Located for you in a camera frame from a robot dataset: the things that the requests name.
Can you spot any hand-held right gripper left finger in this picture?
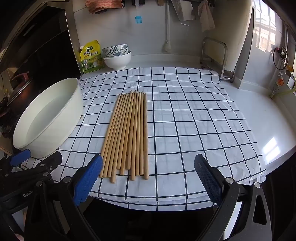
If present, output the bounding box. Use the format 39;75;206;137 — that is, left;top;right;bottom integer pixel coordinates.
24;154;103;241

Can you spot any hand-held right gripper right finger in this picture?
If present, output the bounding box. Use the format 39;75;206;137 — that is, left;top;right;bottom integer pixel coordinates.
194;153;272;241

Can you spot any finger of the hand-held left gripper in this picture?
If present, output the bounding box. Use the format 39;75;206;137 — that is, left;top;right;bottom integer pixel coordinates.
23;151;63;181
0;149;31;172

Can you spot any large white plastic basin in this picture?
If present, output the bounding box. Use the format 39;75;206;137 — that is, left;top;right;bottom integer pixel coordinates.
12;77;84;158

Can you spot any bundle of wooden chopsticks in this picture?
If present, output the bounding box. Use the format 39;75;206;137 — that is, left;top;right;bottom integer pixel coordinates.
99;90;149;184

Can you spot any white black checked cloth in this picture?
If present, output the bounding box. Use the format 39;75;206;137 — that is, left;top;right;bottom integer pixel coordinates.
22;67;267;207

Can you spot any dark cooking pot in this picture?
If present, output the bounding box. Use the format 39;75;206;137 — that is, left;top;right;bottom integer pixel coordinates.
0;71;35;116

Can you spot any yellow seasoning pouch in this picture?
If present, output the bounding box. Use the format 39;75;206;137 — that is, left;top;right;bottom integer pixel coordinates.
79;40;104;74

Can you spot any stainless steel rack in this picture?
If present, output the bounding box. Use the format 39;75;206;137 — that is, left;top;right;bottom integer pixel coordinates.
200;37;237;83

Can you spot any blue floral patterned bowl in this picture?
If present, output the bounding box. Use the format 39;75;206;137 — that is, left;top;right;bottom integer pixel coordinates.
102;44;129;55
103;50;130;58

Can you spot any plain white ceramic bowl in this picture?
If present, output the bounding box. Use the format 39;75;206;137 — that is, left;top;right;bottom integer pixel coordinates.
103;50;132;70

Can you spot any black range hood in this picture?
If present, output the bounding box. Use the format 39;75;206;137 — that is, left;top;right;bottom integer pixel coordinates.
0;0;80;93

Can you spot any gas valve orange knob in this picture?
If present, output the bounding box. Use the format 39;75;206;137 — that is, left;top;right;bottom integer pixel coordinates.
273;70;289;93

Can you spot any window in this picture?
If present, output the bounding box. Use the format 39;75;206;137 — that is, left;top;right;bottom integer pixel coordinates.
253;0;292;54

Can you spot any white hanging brush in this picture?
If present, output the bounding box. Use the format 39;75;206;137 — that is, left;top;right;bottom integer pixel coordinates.
162;0;173;52

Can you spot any white hanging cloth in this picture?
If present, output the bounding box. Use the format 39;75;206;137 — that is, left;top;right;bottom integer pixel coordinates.
198;0;216;33

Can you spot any orange hanging towel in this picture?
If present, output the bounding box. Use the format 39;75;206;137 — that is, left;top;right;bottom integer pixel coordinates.
85;0;124;15

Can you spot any metal cleaver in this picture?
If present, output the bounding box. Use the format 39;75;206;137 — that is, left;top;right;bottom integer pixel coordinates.
171;0;193;21

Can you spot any yellow gas hose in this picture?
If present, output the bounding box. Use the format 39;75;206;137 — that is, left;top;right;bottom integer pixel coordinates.
268;66;296;98

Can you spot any black cable loop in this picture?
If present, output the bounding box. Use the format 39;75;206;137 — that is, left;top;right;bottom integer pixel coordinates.
272;46;288;70

